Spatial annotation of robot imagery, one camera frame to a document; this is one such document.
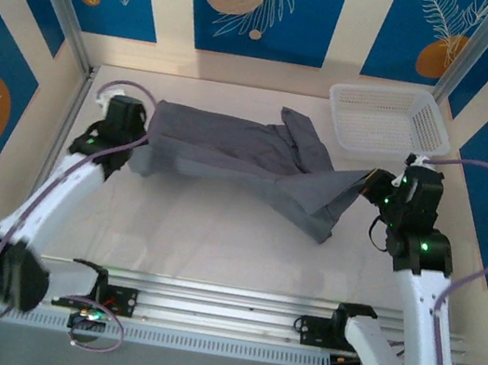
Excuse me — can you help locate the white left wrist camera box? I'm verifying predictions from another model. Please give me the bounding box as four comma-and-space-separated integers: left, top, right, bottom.
93, 88, 115, 107

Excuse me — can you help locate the aluminium rail frame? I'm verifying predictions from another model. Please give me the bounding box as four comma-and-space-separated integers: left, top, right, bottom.
0, 243, 480, 365

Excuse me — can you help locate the grey slotted cable duct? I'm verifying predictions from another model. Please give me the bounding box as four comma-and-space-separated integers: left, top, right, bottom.
0, 294, 335, 365

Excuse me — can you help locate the white plastic mesh basket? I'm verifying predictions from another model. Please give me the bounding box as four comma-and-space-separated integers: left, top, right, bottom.
319, 74, 460, 172

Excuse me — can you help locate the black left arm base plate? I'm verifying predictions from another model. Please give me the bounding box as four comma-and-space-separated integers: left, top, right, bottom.
50, 274, 141, 320

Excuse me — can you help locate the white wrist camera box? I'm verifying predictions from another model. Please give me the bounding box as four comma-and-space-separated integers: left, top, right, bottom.
400, 150, 434, 178
93, 88, 115, 107

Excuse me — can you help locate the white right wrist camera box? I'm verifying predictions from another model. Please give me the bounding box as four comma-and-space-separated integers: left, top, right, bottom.
400, 150, 434, 178

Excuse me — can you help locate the aluminium table edge rail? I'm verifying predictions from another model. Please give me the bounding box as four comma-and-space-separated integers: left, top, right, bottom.
0, 55, 100, 275

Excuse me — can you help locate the grey t-shirt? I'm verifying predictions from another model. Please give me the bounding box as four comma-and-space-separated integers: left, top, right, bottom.
119, 81, 381, 251

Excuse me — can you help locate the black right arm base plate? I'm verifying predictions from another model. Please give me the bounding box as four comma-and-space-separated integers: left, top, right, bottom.
291, 312, 369, 356

